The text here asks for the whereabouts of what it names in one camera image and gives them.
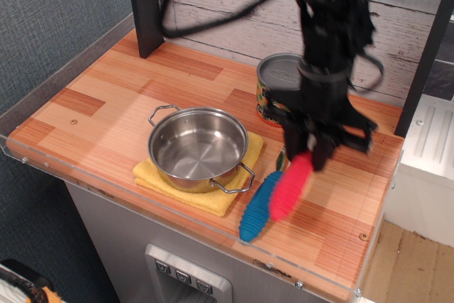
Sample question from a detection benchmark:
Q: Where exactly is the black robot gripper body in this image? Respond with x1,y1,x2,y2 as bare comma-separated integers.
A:
266,63,377,153

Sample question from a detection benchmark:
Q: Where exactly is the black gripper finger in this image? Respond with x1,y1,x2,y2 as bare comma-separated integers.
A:
282,120,314,162
312,138,336,171

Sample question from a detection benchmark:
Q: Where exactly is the red handled metal spoon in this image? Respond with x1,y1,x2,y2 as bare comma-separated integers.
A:
269,151,313,221

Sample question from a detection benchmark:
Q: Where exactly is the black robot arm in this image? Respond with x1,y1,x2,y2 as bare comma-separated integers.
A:
265,0,377,171

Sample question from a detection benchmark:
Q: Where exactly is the stainless steel pot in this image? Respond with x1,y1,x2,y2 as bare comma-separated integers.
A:
148,104,255,194

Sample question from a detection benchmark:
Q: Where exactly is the peas and carrots can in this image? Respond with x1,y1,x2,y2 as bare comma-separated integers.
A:
256,53,301,127

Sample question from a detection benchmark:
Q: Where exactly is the yellow folded cloth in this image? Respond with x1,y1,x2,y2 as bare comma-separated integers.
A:
133,132,264,217

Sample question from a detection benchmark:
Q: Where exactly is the white toy sink unit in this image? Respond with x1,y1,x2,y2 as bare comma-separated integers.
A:
384,94,453,246

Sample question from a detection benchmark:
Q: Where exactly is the silver dispenser button panel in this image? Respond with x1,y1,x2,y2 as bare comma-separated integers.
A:
145,243,233,302

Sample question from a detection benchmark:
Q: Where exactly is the grey toy kitchen cabinet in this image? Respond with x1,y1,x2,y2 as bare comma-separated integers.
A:
66,183,324,302

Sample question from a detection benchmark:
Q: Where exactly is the orange cloth corner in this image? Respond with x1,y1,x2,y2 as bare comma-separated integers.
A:
43,287,65,303

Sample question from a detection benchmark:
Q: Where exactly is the blue handled metal fork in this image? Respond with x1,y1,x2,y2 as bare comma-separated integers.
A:
238,147,287,243

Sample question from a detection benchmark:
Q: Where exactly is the black right vertical post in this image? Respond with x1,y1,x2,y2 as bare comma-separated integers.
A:
394,0,453,138

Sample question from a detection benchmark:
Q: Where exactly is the black vertical post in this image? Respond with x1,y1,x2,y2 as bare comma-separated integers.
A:
131,0,164,58
394,0,453,138

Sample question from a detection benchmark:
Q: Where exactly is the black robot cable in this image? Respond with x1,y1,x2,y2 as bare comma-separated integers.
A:
159,0,277,38

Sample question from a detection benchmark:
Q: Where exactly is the black left vertical post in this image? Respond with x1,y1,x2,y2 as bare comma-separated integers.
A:
131,0,164,58

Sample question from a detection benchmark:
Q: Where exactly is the clear acrylic guard rail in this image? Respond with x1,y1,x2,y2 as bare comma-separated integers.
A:
1,17,403,302

